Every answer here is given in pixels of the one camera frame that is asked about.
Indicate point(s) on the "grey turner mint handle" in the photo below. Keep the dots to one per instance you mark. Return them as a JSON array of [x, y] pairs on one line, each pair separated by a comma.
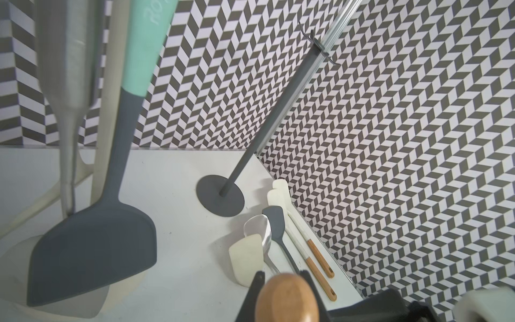
[[109, 241]]

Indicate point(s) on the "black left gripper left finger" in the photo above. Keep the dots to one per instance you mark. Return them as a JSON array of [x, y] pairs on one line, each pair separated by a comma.
[[247, 311]]

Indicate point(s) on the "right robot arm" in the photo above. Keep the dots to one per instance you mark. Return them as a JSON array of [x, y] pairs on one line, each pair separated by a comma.
[[488, 304]]

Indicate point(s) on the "cream utensil rack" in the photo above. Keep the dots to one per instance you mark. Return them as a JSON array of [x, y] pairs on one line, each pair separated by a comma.
[[14, 262]]

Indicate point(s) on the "steel spoon brown handle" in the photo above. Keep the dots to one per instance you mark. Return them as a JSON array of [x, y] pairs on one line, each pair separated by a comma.
[[259, 224]]

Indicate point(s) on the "white spatula mint handle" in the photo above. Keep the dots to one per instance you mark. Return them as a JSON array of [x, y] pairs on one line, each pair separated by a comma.
[[247, 258]]

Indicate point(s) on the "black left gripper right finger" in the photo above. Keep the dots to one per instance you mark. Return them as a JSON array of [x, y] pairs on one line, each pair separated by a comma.
[[323, 313]]

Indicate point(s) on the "dark grey utensil rack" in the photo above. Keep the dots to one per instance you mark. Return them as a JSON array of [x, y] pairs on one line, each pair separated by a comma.
[[221, 195]]

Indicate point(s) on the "cream spatula cream handle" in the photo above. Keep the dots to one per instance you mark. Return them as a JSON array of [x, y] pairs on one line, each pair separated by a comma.
[[29, 185]]

